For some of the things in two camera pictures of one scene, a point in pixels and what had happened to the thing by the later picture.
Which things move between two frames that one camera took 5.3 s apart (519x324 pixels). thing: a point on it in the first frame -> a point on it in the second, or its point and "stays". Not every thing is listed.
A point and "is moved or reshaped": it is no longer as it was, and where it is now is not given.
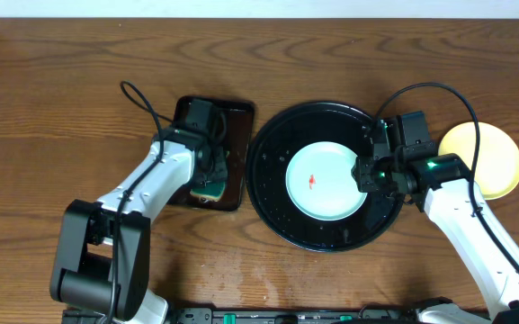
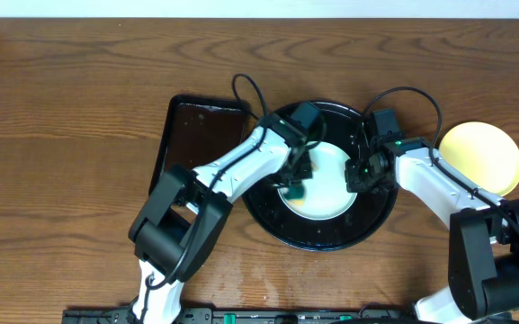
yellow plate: (499, 166) stays
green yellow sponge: (212, 192) is moved or reshaped
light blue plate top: (320, 183) stays
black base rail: (266, 315) stays
